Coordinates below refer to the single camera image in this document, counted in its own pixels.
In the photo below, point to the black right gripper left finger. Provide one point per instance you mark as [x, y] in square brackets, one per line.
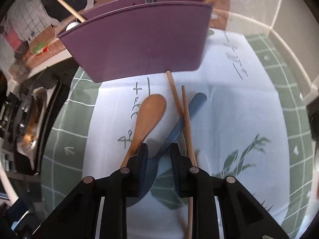
[123, 183]

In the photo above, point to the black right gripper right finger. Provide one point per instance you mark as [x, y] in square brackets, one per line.
[193, 182]

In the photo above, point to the blue plastic spoon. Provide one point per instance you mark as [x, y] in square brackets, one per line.
[150, 168]

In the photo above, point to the small steel spoon white knob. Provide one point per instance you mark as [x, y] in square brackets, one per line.
[71, 25]

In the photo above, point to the orange wooden spoon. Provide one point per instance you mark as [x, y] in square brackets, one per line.
[151, 111]

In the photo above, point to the green white printed table mat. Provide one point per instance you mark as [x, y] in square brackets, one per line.
[253, 126]

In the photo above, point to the purple plastic utensil caddy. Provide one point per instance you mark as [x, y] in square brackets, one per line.
[125, 38]

